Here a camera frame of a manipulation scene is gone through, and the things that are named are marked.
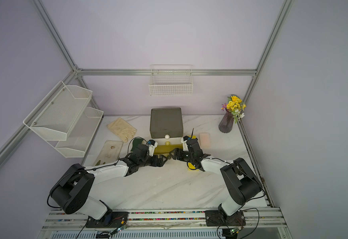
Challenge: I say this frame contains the aluminium frame profile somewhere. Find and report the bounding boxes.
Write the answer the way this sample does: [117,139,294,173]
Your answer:
[76,69,257,76]

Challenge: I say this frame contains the white wire wall basket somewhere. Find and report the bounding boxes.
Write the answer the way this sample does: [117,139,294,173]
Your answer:
[149,64,193,96]

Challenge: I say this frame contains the white two-tier mesh shelf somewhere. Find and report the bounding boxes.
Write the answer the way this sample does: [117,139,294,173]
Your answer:
[23,81,103,158]

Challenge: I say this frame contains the beige rubber glove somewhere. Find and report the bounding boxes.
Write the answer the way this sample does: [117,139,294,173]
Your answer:
[107,118,137,142]

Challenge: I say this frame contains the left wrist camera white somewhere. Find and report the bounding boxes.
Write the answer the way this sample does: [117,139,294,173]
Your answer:
[147,139,158,157]

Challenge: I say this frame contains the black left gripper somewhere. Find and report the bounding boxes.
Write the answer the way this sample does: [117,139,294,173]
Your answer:
[139,154,168,168]

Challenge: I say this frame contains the olive three-drawer cabinet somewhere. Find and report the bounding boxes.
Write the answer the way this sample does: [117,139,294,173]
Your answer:
[150,108,184,145]

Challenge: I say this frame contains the purple glass vase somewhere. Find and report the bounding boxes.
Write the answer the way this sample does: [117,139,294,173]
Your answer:
[218,110,234,133]

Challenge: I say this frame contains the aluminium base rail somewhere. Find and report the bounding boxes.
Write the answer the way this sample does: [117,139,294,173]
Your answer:
[38,208,292,239]

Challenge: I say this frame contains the yellow artificial flowers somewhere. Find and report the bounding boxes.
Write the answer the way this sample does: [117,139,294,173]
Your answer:
[221,95,247,123]

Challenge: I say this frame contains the pink sponge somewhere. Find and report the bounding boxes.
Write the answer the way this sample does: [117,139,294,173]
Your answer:
[199,132,211,148]

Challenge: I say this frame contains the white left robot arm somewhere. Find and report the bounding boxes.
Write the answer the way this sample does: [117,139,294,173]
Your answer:
[47,144,168,221]

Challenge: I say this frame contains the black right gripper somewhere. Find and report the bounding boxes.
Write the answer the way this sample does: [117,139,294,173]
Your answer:
[170,148,195,162]

